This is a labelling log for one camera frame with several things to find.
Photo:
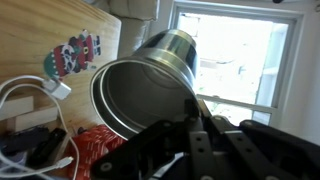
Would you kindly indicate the red snack bag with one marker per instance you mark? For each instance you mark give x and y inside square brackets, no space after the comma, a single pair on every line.
[90,146]

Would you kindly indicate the silver metal cup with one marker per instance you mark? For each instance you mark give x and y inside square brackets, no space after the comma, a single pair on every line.
[150,90]

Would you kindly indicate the light wooden table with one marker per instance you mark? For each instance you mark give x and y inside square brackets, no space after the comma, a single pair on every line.
[33,33]

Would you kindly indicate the small black device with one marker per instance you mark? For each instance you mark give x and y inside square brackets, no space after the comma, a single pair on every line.
[20,140]
[46,146]

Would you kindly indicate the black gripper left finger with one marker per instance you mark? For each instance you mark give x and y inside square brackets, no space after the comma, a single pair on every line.
[150,150]

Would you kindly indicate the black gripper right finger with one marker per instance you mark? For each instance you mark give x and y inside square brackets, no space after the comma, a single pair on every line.
[266,153]

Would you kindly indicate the small wooden block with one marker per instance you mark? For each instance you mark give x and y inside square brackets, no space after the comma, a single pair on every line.
[16,106]
[36,118]

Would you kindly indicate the white framed window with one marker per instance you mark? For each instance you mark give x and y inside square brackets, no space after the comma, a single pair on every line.
[233,50]

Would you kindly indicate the red green santa sticker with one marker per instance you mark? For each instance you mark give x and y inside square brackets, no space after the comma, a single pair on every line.
[70,56]

